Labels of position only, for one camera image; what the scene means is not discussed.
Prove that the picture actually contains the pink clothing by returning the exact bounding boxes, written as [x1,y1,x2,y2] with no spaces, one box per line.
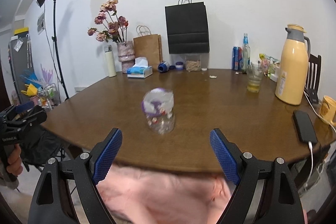
[96,164,232,223]

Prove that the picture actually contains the dried pink flowers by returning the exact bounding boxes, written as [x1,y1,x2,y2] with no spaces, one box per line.
[87,0,129,43]

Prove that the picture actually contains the brown paper bag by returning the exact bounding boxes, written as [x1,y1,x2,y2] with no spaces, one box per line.
[133,25,163,71]

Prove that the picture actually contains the clear container with grains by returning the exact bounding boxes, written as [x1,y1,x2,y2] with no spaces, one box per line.
[185,54,202,72]

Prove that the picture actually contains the cream thermos bottle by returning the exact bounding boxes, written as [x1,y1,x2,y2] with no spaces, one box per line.
[104,44,116,77]

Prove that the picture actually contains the pink textured vase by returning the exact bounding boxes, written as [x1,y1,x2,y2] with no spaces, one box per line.
[117,41,135,74]

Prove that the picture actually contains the person's left hand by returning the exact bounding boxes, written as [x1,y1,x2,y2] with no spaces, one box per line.
[7,144,23,176]

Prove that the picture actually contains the black smartphone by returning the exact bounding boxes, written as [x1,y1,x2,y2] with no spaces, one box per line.
[293,110,317,145]

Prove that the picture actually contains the black paper bag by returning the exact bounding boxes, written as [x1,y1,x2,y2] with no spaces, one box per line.
[165,0,210,55]

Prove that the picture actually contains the small purple white jar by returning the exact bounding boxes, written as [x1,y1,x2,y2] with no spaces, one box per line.
[175,61,185,70]

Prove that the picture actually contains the clear plastic jar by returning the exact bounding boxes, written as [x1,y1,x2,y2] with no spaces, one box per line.
[142,88,176,135]

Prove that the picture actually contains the studio light on stand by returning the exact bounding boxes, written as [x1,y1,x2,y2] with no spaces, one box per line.
[33,0,70,101]

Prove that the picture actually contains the glass with yellow liquid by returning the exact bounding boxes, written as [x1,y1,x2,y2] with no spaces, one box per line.
[247,63,264,93]

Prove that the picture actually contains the yellow thermal carafe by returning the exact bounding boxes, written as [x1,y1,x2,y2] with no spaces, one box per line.
[275,24,311,106]

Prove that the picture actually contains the yellow mug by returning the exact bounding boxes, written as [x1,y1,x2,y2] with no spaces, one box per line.
[319,96,336,127]

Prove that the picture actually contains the dark wooden chair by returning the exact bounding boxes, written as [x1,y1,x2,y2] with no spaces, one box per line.
[305,54,322,105]

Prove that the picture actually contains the white charging cable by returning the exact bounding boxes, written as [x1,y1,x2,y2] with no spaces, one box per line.
[303,90,336,188]

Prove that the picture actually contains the cluttered storage rack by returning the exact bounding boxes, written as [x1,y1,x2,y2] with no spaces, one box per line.
[8,27,60,111]

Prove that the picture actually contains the colourful snack packets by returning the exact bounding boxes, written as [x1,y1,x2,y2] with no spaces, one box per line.
[259,53,280,82]

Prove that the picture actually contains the blue tissue box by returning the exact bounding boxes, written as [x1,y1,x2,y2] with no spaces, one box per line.
[126,57,153,79]

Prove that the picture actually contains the purple supplement bottle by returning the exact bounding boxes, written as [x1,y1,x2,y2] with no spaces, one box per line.
[141,88,174,117]

